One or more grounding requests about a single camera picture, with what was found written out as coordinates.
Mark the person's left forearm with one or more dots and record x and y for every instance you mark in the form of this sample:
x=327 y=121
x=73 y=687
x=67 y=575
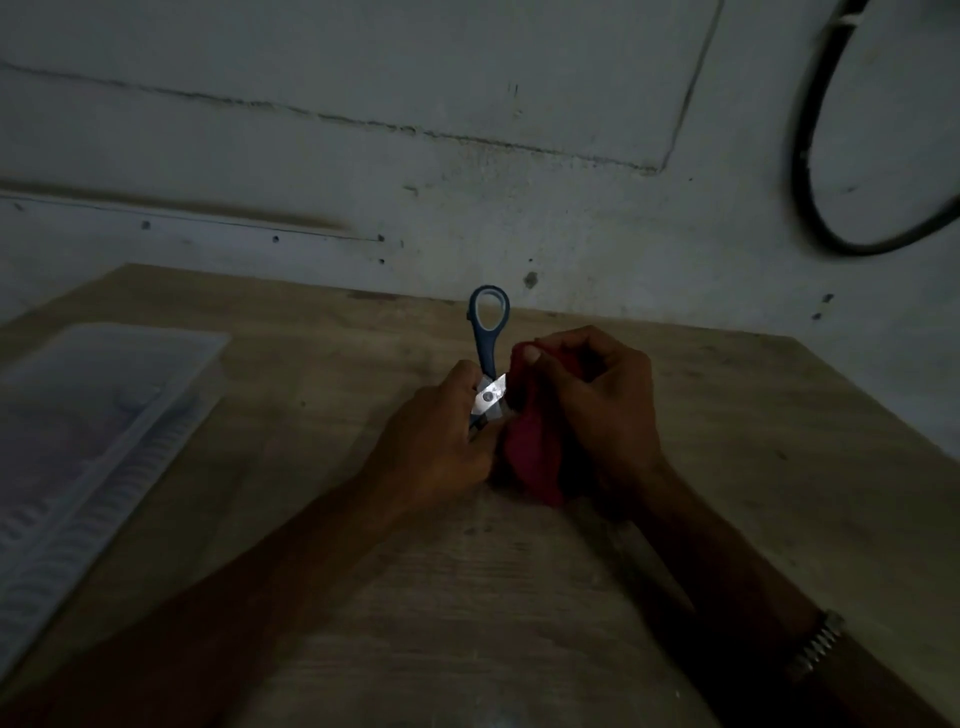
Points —
x=187 y=622

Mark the red cloth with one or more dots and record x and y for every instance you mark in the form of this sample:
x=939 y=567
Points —
x=536 y=450

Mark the metal wristwatch band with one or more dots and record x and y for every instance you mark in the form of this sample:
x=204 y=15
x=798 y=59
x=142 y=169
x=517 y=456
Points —
x=817 y=643

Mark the person's right forearm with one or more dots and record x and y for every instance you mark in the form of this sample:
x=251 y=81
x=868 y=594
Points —
x=757 y=607

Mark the person's right thumb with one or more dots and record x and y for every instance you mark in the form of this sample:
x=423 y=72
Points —
x=541 y=375

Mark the person's left thumb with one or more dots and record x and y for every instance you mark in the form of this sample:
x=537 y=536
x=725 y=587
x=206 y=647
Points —
x=463 y=379

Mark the clear plastic container lid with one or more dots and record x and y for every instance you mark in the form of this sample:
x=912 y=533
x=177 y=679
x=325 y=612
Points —
x=82 y=457

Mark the person's right hand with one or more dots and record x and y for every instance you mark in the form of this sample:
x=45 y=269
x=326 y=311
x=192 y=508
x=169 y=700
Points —
x=607 y=409

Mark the person's left hand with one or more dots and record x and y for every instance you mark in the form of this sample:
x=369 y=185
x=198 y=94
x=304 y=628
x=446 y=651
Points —
x=431 y=450

